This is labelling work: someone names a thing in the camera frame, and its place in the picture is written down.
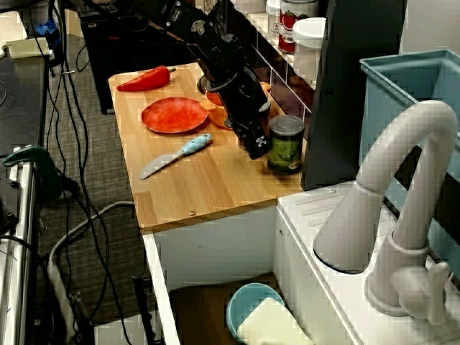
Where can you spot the aluminium frame rail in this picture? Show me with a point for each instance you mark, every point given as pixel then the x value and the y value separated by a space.
pixel 21 251

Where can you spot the green clamp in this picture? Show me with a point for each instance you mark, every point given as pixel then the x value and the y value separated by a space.
pixel 39 161

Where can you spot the light blue plastic bin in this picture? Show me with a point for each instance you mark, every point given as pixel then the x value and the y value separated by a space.
pixel 381 108

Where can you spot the dark grey side panel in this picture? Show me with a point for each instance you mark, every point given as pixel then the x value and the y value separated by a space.
pixel 341 108

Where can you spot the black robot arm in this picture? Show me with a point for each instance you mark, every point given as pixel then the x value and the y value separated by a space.
pixel 215 50

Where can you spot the red round plate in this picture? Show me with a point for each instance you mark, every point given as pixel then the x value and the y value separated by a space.
pixel 169 115

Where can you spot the cream wall shelf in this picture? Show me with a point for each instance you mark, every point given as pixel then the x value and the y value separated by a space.
pixel 267 39

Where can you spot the cream plastic bottle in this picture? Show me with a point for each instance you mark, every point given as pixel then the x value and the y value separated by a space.
pixel 273 323

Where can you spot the grey toy faucet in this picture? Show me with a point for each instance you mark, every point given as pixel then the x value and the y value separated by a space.
pixel 409 201

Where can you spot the red toy chili pepper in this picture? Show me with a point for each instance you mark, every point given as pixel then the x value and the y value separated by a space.
pixel 147 82

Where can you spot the orange toy pot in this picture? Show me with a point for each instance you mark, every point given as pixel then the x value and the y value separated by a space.
pixel 217 116

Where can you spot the dark tiled backsplash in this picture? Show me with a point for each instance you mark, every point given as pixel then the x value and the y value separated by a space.
pixel 287 100

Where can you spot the black desk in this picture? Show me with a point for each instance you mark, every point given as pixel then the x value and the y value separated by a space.
pixel 21 100

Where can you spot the brown lid with yellow knob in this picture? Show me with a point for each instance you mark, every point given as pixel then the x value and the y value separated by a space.
pixel 202 84

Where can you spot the medium white lidded jar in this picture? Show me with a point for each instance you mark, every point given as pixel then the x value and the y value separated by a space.
pixel 309 46

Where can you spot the small white lidded jar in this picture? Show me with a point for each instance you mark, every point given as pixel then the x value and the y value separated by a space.
pixel 273 21

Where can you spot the red tomato can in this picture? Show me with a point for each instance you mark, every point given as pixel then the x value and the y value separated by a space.
pixel 291 25

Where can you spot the green peas can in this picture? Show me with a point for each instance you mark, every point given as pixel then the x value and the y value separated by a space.
pixel 285 151

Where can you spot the blue tape piece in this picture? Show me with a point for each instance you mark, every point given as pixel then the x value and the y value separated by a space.
pixel 50 32

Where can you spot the white toy sink basin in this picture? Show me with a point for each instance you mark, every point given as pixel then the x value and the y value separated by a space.
pixel 223 248

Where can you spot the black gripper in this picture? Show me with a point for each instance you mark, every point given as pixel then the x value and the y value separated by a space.
pixel 244 104

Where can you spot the light blue bowl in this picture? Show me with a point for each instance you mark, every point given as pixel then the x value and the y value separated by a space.
pixel 244 298

